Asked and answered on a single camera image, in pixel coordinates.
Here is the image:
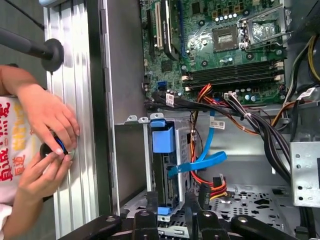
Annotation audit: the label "blue board wire socket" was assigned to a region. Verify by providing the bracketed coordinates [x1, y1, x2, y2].
[156, 79, 168, 92]

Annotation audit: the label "orange wire bundle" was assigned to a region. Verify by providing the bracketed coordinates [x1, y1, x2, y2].
[196, 83, 260, 137]

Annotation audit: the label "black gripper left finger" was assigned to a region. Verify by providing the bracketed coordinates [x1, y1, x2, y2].
[59, 191, 159, 240]

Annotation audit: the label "black RAM slot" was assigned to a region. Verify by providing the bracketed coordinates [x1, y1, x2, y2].
[182, 74, 286, 89]
[182, 69, 286, 85]
[182, 64, 286, 80]
[182, 59, 286, 76]

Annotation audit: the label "white expansion slot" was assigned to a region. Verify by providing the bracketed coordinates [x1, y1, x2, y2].
[154, 1, 162, 50]

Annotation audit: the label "white printed shirt torso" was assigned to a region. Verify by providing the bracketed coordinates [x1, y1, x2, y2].
[0, 96, 45, 226]

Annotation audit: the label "CPU socket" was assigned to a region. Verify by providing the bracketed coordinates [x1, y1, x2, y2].
[211, 24, 240, 53]

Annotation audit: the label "grey metal drive cage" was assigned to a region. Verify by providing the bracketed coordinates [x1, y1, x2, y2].
[288, 99, 320, 209]

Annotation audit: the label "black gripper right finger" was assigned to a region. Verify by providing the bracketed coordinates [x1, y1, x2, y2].
[185, 190, 300, 240]

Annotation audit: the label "black PC case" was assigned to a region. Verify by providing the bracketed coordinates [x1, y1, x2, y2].
[86, 0, 320, 240]

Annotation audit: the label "black graphics card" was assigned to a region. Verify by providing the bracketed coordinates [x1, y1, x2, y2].
[160, 0, 181, 61]

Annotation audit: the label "metal socket cover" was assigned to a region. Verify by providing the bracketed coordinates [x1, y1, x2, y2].
[239, 4, 288, 48]

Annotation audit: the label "black expansion slot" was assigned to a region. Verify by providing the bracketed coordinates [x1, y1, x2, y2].
[146, 8, 155, 57]

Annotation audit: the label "yellow wires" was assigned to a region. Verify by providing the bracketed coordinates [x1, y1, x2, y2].
[307, 34, 320, 83]

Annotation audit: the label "person's right hand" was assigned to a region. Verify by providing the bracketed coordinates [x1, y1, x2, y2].
[18, 152, 74, 204]

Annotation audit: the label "blue disk wire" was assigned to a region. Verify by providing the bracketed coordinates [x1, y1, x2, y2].
[166, 109, 229, 179]

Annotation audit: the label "black wire bundle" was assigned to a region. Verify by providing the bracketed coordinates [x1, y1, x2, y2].
[144, 90, 293, 185]

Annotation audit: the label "round black blue-ringed tool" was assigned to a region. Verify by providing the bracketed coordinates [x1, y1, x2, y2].
[39, 133, 76, 161]

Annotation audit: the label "person's left hand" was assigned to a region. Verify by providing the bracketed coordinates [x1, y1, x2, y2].
[16, 83, 81, 155]

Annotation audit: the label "blue expansion slot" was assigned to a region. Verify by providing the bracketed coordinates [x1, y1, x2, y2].
[176, 0, 187, 59]

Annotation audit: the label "black stand with round foot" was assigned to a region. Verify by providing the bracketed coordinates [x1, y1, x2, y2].
[0, 27, 65, 73]

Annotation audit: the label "green motherboard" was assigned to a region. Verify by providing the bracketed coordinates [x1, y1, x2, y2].
[140, 0, 289, 106]

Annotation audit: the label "red orange disk power wire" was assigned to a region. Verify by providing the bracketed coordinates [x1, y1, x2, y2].
[188, 111, 229, 211]

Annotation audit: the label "metal disk bay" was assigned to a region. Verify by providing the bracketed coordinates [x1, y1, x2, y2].
[121, 112, 201, 221]

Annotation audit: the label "hard disk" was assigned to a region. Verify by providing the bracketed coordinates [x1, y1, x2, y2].
[149, 119, 181, 216]

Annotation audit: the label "thin metal locking lever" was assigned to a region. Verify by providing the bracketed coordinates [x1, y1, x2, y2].
[243, 31, 293, 54]

